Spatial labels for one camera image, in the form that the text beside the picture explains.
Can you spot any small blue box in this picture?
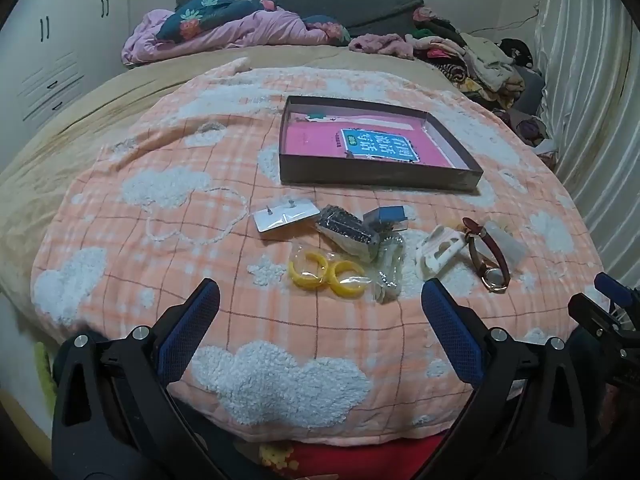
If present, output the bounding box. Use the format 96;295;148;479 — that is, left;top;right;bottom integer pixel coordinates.
362;205;418;233

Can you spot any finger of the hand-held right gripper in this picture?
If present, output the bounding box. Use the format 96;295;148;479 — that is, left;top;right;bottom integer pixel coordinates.
567;293;627;347
594;272;640;311

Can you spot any clear bag of silver earrings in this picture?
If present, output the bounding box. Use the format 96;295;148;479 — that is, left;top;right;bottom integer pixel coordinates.
372;232;406;306

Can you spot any pile of clothes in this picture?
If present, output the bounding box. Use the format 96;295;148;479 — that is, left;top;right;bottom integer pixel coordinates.
348;6;556;146

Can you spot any pink printed book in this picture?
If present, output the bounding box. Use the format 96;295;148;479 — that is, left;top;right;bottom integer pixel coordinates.
284;110;453;167

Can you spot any yellow hoop earrings bag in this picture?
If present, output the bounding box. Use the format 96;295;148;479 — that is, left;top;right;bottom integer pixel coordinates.
287;242;371;301

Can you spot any sparkly silver hair clip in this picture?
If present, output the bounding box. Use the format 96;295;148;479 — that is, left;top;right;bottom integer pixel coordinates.
314;205;381;263

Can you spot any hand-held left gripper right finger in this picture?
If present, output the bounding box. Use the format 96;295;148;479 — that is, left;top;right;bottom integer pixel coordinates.
421;277;591;480

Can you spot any dark cardboard box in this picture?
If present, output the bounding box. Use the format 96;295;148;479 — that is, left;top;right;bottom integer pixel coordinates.
278;95;485;193

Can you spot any yellow-green cloth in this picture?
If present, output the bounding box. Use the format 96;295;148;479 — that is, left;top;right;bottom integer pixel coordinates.
34;342;59;411

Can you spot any red printed cloth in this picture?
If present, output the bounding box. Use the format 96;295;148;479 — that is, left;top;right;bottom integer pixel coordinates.
257;432;446;480

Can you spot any white wardrobe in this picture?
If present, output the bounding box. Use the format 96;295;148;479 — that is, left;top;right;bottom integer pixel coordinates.
0;0;131;126

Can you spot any pink quilt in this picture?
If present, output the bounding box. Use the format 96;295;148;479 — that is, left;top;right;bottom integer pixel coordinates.
121;7;346;66

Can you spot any red strap wristwatch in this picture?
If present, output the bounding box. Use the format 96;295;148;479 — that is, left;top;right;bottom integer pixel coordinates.
461;216;512;293

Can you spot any white stud earring card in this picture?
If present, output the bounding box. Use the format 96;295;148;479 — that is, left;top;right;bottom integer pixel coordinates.
252;200;321;233

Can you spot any beige bedsheet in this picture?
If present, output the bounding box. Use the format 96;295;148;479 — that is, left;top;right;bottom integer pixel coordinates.
0;42;451;291

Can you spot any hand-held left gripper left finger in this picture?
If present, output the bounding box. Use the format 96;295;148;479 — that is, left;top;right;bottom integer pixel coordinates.
51;277;236;480

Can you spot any teal floral pillow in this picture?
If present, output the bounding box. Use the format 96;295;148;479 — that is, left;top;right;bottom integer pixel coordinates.
157;0;351;45

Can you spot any white hair clip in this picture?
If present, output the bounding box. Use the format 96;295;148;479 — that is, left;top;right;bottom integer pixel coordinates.
415;225;468;281

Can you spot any peach cloud blanket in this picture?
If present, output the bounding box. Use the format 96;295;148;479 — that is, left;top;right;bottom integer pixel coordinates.
30;65;608;443

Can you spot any white curtain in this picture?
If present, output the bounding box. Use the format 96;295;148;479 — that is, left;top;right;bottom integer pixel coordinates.
530;0;640;281

